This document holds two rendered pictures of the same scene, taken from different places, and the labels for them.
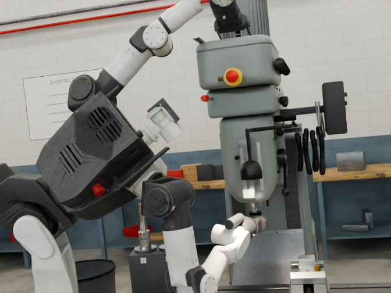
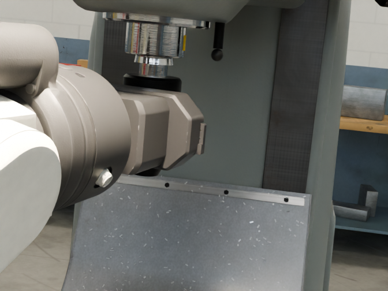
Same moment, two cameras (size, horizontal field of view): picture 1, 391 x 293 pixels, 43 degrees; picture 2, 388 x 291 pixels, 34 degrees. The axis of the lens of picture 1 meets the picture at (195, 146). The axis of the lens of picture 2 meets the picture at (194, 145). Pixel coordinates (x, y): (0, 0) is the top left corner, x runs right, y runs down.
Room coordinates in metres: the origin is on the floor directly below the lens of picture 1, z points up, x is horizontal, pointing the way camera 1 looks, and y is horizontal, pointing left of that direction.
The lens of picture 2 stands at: (1.33, -0.18, 1.30)
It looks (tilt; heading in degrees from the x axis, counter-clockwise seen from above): 10 degrees down; 354
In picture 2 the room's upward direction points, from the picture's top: 5 degrees clockwise
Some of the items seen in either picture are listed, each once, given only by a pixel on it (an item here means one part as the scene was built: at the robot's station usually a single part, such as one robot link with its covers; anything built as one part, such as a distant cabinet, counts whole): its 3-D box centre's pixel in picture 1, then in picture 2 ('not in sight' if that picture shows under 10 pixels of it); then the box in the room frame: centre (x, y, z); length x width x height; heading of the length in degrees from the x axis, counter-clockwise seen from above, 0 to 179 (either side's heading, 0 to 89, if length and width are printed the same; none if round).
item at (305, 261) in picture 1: (306, 264); not in sight; (1.81, -0.37, 1.05); 0.06 x 0.05 x 0.06; 78
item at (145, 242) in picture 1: (145, 240); not in sight; (1.96, 0.24, 1.17); 0.05 x 0.05 x 0.06
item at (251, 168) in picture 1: (251, 169); not in sight; (1.64, -0.18, 1.45); 0.07 x 0.07 x 0.06
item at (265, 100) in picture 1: (246, 101); not in sight; (1.89, -0.21, 1.68); 0.34 x 0.24 x 0.10; 167
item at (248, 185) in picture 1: (246, 167); not in sight; (1.74, -0.17, 1.45); 0.04 x 0.04 x 0.21; 77
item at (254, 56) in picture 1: (241, 67); not in sight; (1.86, -0.20, 1.81); 0.47 x 0.26 x 0.16; 167
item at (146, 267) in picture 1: (160, 271); not in sight; (1.96, 0.19, 1.04); 0.22 x 0.12 x 0.20; 84
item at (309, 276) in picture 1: (308, 275); not in sight; (1.75, -0.36, 1.03); 0.12 x 0.06 x 0.04; 78
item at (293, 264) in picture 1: (308, 282); not in sight; (1.78, -0.36, 0.99); 0.35 x 0.15 x 0.11; 168
